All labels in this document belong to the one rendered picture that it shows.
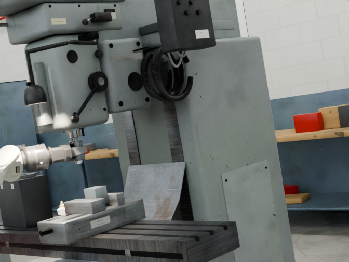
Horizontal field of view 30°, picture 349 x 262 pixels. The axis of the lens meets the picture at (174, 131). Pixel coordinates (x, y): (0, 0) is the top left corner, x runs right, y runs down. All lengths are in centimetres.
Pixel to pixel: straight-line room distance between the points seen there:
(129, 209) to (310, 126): 384
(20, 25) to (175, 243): 92
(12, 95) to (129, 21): 732
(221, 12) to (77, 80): 83
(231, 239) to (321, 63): 464
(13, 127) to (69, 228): 754
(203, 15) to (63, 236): 88
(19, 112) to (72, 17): 750
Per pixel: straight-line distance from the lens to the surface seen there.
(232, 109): 256
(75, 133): 228
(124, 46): 234
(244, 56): 266
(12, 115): 962
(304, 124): 598
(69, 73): 219
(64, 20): 219
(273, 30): 679
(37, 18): 219
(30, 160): 223
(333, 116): 592
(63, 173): 961
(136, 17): 242
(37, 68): 222
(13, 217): 268
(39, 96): 211
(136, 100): 234
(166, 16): 220
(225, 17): 280
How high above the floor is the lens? 135
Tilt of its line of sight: 3 degrees down
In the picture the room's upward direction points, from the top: 9 degrees counter-clockwise
